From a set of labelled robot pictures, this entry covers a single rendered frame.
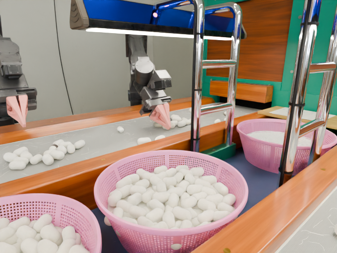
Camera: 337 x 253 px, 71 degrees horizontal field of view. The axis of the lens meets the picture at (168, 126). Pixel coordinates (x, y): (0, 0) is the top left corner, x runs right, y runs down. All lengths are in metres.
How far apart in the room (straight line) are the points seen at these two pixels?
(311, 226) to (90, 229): 0.32
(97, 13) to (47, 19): 2.19
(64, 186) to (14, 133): 0.38
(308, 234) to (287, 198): 0.06
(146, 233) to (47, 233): 0.14
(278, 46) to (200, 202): 0.82
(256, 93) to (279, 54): 0.18
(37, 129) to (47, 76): 1.93
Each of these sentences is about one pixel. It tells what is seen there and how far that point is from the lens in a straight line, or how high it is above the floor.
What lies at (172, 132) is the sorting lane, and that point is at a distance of 0.77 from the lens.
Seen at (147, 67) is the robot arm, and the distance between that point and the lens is 0.74.
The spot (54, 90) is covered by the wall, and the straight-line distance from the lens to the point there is 2.77.
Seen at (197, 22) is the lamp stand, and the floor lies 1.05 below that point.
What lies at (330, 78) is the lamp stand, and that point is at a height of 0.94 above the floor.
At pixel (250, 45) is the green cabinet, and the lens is 1.17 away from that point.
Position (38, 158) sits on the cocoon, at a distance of 0.63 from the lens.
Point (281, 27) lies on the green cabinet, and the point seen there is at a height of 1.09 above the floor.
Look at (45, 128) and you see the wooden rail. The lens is 0.84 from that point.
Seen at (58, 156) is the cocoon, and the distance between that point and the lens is 0.62.
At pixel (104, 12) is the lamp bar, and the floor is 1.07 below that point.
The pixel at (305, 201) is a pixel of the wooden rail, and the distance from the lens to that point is 0.44.
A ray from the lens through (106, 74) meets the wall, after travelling 2.94.
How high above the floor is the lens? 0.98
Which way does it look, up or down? 17 degrees down
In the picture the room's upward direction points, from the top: straight up
